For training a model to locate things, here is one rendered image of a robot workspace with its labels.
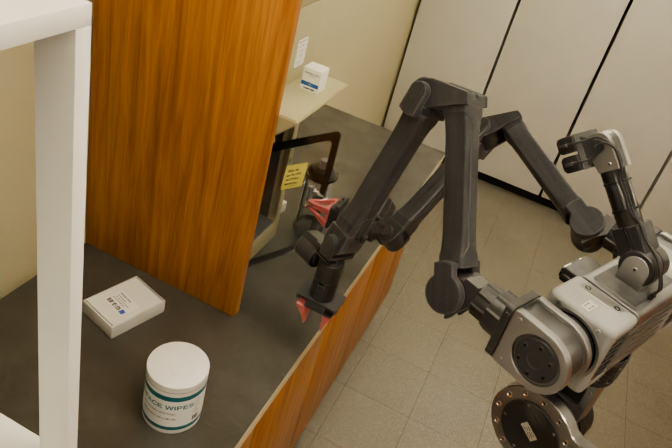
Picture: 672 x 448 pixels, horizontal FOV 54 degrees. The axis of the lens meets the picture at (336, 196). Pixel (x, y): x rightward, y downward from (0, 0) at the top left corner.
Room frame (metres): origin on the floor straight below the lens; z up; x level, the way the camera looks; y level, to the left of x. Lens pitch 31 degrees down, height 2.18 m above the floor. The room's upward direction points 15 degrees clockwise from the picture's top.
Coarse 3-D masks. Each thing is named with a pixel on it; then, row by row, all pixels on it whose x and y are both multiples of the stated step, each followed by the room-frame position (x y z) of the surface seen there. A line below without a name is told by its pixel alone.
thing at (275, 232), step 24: (288, 144) 1.49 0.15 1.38; (312, 144) 1.55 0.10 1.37; (336, 144) 1.62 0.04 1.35; (312, 168) 1.57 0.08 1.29; (264, 192) 1.45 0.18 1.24; (288, 192) 1.52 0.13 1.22; (312, 192) 1.59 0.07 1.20; (264, 216) 1.47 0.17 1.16; (288, 216) 1.53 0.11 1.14; (312, 216) 1.61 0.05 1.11; (264, 240) 1.48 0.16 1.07; (288, 240) 1.55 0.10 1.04
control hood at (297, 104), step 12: (288, 84) 1.56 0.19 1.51; (336, 84) 1.65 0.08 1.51; (288, 96) 1.49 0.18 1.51; (300, 96) 1.51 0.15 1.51; (312, 96) 1.53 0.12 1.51; (324, 96) 1.55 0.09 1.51; (288, 108) 1.42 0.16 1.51; (300, 108) 1.44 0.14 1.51; (312, 108) 1.46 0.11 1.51; (288, 120) 1.37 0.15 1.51; (300, 120) 1.39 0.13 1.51; (276, 132) 1.38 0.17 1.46
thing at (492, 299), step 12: (492, 288) 0.97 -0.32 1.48; (480, 300) 0.95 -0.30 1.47; (492, 300) 0.95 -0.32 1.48; (504, 300) 0.94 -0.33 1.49; (516, 300) 0.92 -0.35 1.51; (528, 300) 0.93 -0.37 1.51; (480, 312) 0.94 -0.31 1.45; (492, 312) 0.92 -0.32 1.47; (504, 312) 0.90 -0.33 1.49; (480, 324) 0.93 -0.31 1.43; (492, 324) 0.91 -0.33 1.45; (504, 324) 0.90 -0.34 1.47; (492, 336) 0.90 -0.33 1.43; (492, 348) 0.90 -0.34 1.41
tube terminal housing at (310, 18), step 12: (324, 0) 1.69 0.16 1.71; (300, 12) 1.55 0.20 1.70; (312, 12) 1.63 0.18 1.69; (300, 24) 1.57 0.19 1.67; (312, 24) 1.64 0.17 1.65; (300, 36) 1.58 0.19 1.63; (312, 36) 1.66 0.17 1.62; (312, 48) 1.68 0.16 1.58; (312, 60) 1.70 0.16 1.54; (288, 72) 1.56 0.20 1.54; (300, 72) 1.63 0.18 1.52; (288, 132) 1.71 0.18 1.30
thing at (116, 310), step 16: (112, 288) 1.24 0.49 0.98; (128, 288) 1.25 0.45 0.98; (144, 288) 1.27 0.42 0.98; (96, 304) 1.17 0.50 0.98; (112, 304) 1.18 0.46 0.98; (128, 304) 1.20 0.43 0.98; (144, 304) 1.21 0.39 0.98; (160, 304) 1.23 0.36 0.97; (96, 320) 1.14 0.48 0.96; (112, 320) 1.13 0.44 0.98; (128, 320) 1.15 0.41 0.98; (144, 320) 1.19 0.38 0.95; (112, 336) 1.11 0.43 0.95
